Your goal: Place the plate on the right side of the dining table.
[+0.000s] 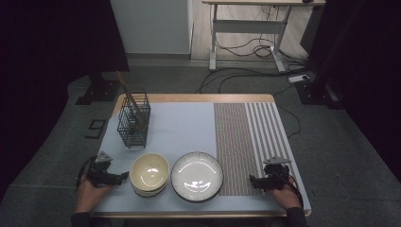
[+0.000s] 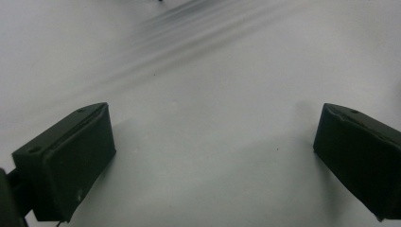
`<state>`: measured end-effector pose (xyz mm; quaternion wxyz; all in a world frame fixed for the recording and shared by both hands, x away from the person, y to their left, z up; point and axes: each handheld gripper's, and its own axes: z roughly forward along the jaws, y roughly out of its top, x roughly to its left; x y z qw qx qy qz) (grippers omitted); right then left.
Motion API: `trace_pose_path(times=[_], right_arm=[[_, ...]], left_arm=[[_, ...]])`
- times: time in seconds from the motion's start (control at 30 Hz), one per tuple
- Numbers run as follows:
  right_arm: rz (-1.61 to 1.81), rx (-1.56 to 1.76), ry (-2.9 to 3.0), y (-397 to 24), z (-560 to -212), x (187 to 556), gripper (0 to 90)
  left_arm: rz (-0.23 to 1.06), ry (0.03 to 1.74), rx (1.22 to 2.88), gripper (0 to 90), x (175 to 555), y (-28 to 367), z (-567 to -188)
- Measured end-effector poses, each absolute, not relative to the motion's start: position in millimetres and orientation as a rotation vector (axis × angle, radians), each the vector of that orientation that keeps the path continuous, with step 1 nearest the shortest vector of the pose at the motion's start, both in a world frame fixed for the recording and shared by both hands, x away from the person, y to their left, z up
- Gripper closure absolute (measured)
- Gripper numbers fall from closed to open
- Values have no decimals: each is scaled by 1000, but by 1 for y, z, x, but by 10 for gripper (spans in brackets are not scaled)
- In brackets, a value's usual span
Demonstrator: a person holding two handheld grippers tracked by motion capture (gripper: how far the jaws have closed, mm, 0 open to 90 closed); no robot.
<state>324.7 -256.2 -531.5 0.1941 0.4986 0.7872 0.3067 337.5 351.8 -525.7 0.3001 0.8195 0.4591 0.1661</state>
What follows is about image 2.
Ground light blue table mat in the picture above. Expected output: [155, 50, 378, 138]
[0, 0, 401, 227]

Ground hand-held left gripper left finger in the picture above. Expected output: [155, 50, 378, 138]
[11, 101, 117, 223]

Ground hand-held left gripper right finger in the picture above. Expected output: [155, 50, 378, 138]
[312, 102, 401, 222]

